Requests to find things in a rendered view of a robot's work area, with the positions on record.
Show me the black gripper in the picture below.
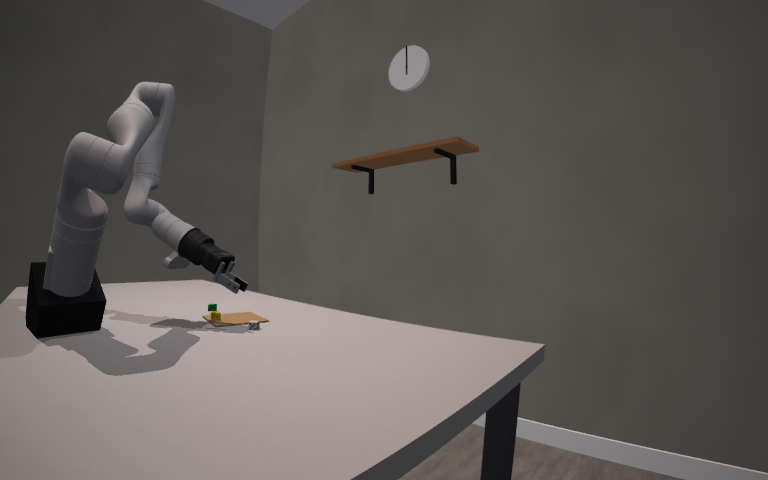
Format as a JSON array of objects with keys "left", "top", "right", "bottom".
[{"left": 163, "top": 221, "right": 248, "bottom": 294}]

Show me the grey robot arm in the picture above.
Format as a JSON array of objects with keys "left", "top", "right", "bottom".
[{"left": 43, "top": 82, "right": 182, "bottom": 297}]

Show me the tan square mat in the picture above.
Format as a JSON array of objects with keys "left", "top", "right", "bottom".
[{"left": 202, "top": 312, "right": 269, "bottom": 327}]

